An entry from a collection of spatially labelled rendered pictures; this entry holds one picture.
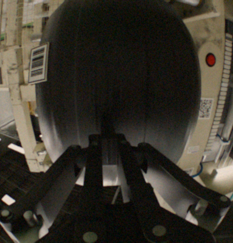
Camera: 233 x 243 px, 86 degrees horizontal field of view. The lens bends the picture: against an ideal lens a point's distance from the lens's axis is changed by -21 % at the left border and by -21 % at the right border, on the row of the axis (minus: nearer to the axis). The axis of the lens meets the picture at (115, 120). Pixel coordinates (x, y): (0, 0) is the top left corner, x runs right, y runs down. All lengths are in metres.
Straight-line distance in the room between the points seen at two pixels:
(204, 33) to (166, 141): 0.36
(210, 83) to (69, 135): 0.44
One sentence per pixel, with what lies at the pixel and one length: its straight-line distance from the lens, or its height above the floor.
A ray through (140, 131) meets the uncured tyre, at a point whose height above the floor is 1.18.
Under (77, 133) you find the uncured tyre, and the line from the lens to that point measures 0.22.
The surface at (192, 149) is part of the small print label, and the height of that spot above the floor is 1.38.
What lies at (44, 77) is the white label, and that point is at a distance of 0.23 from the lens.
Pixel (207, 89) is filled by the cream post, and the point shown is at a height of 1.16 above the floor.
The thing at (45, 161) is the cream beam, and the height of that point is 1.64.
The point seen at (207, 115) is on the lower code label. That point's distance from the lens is 0.56.
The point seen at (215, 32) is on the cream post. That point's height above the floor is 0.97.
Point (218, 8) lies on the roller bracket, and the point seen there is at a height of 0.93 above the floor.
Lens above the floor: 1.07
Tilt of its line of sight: 24 degrees up
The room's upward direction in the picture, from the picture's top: 179 degrees counter-clockwise
